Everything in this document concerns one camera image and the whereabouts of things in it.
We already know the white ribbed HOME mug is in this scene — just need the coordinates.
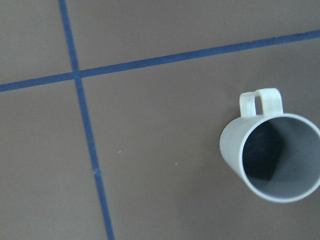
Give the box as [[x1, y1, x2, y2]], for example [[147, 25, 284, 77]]
[[219, 88, 320, 203]]

